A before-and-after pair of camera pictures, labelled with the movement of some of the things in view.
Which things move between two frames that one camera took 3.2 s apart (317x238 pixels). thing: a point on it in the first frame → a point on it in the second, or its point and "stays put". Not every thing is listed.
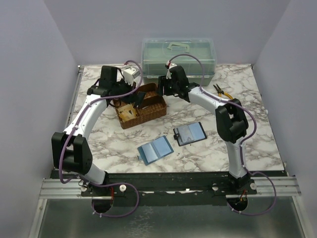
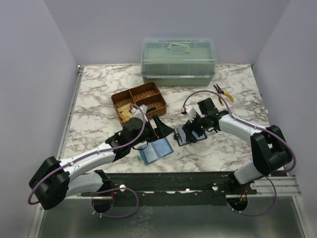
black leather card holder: x=189 y=134 stays put
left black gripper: x=131 y=98 → x=162 y=130
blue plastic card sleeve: x=152 y=151 stays put
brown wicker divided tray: x=154 y=107 stays put
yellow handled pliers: x=220 y=91 stays put
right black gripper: x=163 y=82 → x=192 y=127
